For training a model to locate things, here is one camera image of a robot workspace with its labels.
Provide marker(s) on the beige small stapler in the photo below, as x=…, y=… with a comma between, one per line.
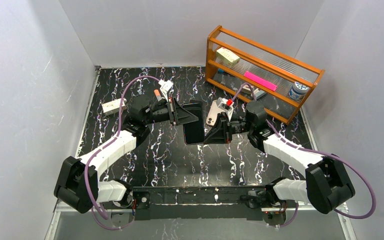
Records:
x=245, y=89

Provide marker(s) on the cream cardboard box on shelf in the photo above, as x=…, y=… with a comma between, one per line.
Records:
x=228, y=57

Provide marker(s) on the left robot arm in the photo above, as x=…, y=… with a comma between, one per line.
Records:
x=79, y=185

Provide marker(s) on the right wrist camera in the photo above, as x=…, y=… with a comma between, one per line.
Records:
x=223, y=104

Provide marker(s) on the blue white round jar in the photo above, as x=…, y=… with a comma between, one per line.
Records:
x=298, y=91

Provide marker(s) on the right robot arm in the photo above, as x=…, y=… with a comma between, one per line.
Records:
x=326, y=183

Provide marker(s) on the pink flat case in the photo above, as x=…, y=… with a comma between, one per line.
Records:
x=261, y=81

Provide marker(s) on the light blue stapler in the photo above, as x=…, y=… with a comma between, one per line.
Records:
x=258, y=93

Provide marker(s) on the orange grey highlighter marker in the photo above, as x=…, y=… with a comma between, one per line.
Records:
x=158, y=95

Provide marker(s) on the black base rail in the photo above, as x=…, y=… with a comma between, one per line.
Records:
x=216, y=202

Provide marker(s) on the white box on table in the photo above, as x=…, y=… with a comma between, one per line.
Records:
x=114, y=106

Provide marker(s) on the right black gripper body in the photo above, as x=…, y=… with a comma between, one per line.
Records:
x=228, y=128

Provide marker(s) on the orange wooden shelf rack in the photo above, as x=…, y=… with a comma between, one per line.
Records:
x=265, y=62

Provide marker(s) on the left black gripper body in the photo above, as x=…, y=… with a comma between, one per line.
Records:
x=173, y=111

